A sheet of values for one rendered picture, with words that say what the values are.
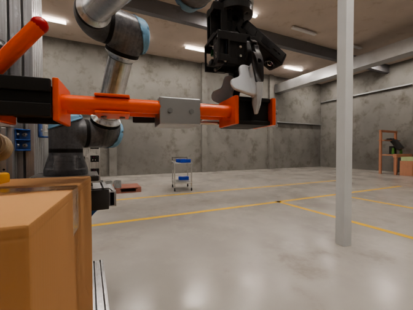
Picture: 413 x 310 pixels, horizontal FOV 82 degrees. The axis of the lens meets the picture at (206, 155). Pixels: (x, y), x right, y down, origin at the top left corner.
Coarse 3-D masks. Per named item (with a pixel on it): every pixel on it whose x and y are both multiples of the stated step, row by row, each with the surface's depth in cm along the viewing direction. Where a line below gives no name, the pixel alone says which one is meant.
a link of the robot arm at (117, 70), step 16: (112, 16) 74; (128, 16) 78; (112, 32) 75; (128, 32) 78; (144, 32) 81; (112, 48) 80; (128, 48) 81; (144, 48) 84; (112, 64) 84; (128, 64) 86; (112, 80) 87; (96, 128) 95; (112, 128) 97; (96, 144) 97; (112, 144) 101
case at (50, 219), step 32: (0, 192) 34; (32, 192) 33; (64, 192) 33; (0, 224) 18; (32, 224) 19; (64, 224) 29; (0, 256) 18; (32, 256) 19; (64, 256) 29; (0, 288) 18; (32, 288) 19; (64, 288) 29
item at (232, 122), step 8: (224, 104) 46; (232, 104) 42; (240, 104) 43; (248, 104) 44; (264, 104) 45; (272, 104) 44; (232, 112) 42; (240, 112) 43; (248, 112) 44; (264, 112) 45; (272, 112) 44; (224, 120) 46; (232, 120) 42; (240, 120) 42; (248, 120) 44; (256, 120) 44; (264, 120) 45; (272, 120) 44; (232, 128) 49; (240, 128) 49; (248, 128) 49; (256, 128) 50
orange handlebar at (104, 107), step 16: (64, 96) 34; (80, 96) 35; (96, 96) 36; (112, 96) 36; (128, 96) 37; (80, 112) 38; (96, 112) 35; (112, 112) 36; (128, 112) 37; (144, 112) 38; (208, 112) 41; (224, 112) 42
